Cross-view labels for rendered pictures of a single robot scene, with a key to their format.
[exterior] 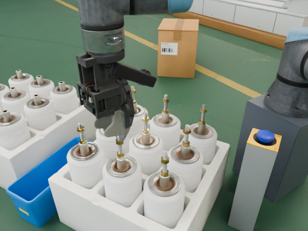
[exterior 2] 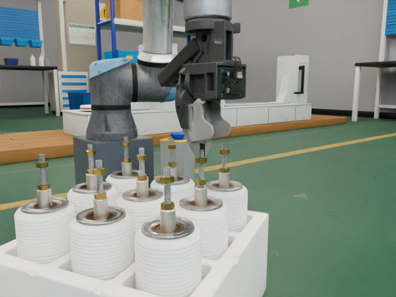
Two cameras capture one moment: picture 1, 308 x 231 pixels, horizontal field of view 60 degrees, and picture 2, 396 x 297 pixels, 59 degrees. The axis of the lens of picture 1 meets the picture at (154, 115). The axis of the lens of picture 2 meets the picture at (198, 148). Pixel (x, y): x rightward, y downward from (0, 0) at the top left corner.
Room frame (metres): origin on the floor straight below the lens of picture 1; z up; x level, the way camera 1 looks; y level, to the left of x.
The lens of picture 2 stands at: (0.55, 0.66, 0.45)
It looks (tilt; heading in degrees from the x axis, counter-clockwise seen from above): 10 degrees down; 265
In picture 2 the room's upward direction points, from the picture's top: straight up
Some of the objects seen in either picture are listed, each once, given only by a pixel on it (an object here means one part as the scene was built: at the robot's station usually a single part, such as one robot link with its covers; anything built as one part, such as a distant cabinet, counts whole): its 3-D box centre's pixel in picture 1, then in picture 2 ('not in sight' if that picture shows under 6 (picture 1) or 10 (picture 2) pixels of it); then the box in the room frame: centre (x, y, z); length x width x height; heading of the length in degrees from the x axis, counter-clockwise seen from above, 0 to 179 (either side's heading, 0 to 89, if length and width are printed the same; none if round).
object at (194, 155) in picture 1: (184, 154); (172, 180); (0.53, -0.08, 0.25); 0.08 x 0.08 x 0.01
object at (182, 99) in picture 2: not in sight; (189, 101); (0.51, 0.09, 0.43); 0.05 x 0.02 x 0.09; 40
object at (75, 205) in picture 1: (146, 182); (145, 275); (0.59, 0.02, 0.09); 0.39 x 0.39 x 0.18; 61
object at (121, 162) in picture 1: (121, 162); (201, 196); (0.49, 0.08, 0.26); 0.02 x 0.02 x 0.03
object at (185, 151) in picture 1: (185, 150); (172, 174); (0.53, -0.08, 0.26); 0.02 x 0.02 x 0.03
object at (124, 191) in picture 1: (123, 192); (200, 253); (0.49, 0.08, 0.16); 0.10 x 0.10 x 0.18
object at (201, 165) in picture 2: (120, 148); (201, 171); (0.49, 0.08, 0.31); 0.01 x 0.01 x 0.08
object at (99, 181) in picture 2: not in sight; (99, 184); (0.65, 0.13, 0.30); 0.01 x 0.01 x 0.08
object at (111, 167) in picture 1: (121, 166); (201, 203); (0.49, 0.08, 0.25); 0.08 x 0.08 x 0.01
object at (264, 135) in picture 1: (265, 137); (177, 137); (0.52, -0.27, 0.32); 0.04 x 0.04 x 0.02
